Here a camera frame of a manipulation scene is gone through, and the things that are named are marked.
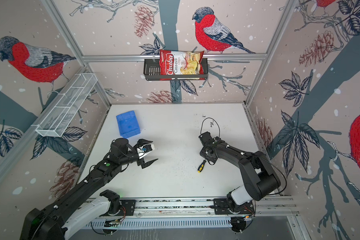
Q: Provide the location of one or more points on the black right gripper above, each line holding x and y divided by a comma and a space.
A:
201, 152

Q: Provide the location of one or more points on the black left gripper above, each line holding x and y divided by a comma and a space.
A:
142, 161

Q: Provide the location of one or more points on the yellow black screwdriver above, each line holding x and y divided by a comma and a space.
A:
201, 166

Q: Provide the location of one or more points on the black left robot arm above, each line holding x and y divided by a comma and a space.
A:
67, 215

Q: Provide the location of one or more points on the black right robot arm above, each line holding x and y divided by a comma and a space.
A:
197, 165

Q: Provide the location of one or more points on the blue plastic bin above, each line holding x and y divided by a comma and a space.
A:
128, 124

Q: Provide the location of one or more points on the red cassava chips bag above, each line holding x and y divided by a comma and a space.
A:
188, 62

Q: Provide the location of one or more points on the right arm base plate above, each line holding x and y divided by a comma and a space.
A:
232, 207

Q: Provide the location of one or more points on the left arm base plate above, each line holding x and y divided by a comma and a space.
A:
121, 208

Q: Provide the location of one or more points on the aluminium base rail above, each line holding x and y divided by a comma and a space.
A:
154, 213

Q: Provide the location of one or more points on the black wall basket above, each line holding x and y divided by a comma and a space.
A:
152, 72

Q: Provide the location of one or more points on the white wire mesh shelf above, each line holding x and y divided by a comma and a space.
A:
58, 119

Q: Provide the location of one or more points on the right aluminium corner post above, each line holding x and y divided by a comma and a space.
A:
287, 13

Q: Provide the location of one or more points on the aluminium corner post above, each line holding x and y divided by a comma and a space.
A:
68, 36
287, 13

